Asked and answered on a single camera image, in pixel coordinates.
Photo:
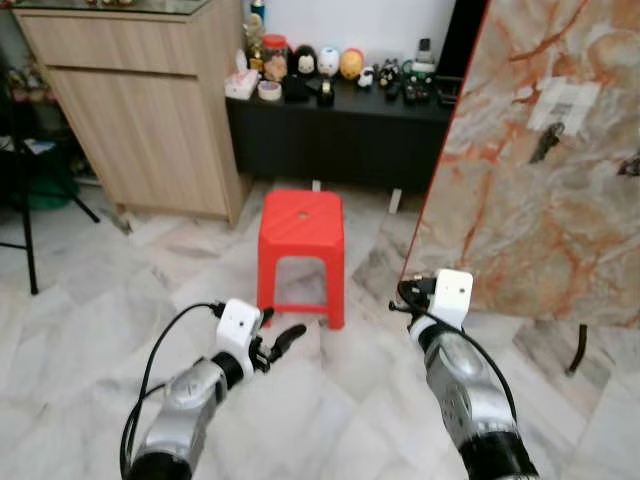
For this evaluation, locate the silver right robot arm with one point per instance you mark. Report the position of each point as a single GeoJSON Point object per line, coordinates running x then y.
{"type": "Point", "coordinates": [470, 400]}

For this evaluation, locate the clear adhesive metal hook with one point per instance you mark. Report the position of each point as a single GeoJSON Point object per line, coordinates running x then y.
{"type": "Point", "coordinates": [570, 100]}

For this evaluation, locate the red plastic stool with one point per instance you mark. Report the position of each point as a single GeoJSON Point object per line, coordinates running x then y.
{"type": "Point", "coordinates": [300, 225]}

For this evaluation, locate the marble pattern table red rim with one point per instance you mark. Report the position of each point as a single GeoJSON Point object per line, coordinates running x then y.
{"type": "Point", "coordinates": [540, 230]}

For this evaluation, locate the black low TV console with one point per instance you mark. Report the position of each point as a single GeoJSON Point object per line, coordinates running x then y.
{"type": "Point", "coordinates": [330, 145]}

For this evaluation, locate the black key bunch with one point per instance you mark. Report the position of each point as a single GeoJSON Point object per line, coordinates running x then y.
{"type": "Point", "coordinates": [546, 143]}

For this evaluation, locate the wide black remote control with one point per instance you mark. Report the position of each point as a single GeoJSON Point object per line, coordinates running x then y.
{"type": "Point", "coordinates": [420, 92]}

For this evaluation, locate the flat black tray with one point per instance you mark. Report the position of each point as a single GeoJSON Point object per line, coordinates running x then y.
{"type": "Point", "coordinates": [449, 93]}

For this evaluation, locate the slim black remote control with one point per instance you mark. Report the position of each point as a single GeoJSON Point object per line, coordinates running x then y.
{"type": "Point", "coordinates": [395, 91]}

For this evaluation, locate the black tape dispenser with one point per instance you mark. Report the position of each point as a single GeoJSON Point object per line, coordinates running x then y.
{"type": "Point", "coordinates": [326, 95]}

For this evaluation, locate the small white animal figure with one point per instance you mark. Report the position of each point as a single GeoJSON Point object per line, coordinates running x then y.
{"type": "Point", "coordinates": [366, 78]}

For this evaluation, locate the small black animal figure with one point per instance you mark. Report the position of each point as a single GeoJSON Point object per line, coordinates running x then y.
{"type": "Point", "coordinates": [389, 73]}

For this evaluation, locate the white tape roll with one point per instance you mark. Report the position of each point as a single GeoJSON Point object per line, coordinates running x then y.
{"type": "Point", "coordinates": [262, 91]}

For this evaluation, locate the black wallet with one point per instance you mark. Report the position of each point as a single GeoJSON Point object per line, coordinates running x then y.
{"type": "Point", "coordinates": [296, 90]}

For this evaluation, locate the light wooden cabinet glass top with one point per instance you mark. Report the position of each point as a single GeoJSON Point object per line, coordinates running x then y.
{"type": "Point", "coordinates": [140, 120]}

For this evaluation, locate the pink tissue box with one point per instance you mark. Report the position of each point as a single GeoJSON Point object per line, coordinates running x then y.
{"type": "Point", "coordinates": [242, 82]}

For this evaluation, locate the yellow bear plush toy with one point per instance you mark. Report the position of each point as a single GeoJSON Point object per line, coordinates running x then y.
{"type": "Point", "coordinates": [351, 65]}

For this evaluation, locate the white round plush toy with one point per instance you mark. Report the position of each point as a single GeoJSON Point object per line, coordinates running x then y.
{"type": "Point", "coordinates": [328, 63]}

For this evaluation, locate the green floor item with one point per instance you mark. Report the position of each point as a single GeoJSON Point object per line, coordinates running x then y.
{"type": "Point", "coordinates": [50, 195]}

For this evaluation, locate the clear jar red lid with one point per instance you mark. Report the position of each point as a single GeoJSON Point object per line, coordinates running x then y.
{"type": "Point", "coordinates": [276, 62]}

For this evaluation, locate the black mouse plush toy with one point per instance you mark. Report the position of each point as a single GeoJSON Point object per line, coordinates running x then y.
{"type": "Point", "coordinates": [304, 63]}

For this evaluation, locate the black tripod stand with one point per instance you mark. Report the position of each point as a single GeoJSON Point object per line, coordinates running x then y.
{"type": "Point", "coordinates": [28, 220]}

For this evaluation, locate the black television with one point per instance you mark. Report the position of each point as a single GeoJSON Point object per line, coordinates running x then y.
{"type": "Point", "coordinates": [460, 30]}

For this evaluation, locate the small gold trophy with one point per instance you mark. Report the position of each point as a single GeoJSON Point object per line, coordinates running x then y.
{"type": "Point", "coordinates": [254, 40]}

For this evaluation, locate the blue and gold trophy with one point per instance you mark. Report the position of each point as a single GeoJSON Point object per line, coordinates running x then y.
{"type": "Point", "coordinates": [258, 10]}

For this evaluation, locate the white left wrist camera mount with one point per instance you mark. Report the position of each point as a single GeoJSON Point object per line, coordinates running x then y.
{"type": "Point", "coordinates": [240, 326]}

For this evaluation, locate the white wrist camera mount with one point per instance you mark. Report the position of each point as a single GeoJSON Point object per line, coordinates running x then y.
{"type": "Point", "coordinates": [240, 326]}
{"type": "Point", "coordinates": [453, 298]}

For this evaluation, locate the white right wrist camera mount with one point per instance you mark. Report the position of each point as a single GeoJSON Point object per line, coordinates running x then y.
{"type": "Point", "coordinates": [453, 298]}

